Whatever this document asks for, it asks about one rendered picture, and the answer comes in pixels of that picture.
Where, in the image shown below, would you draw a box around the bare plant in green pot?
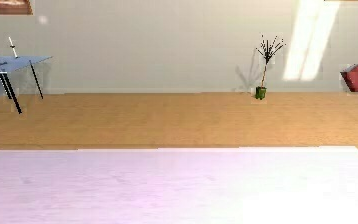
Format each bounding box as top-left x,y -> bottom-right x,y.
255,34 -> 286,101

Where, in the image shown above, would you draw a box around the blue glass table black legs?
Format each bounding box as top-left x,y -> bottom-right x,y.
0,55 -> 53,115

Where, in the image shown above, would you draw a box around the white candle stick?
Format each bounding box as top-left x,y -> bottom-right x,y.
7,36 -> 19,59

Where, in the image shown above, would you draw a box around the red box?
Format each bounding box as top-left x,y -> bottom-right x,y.
340,64 -> 358,93

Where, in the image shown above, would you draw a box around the brown framed wall picture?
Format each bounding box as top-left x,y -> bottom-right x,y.
0,0 -> 34,16

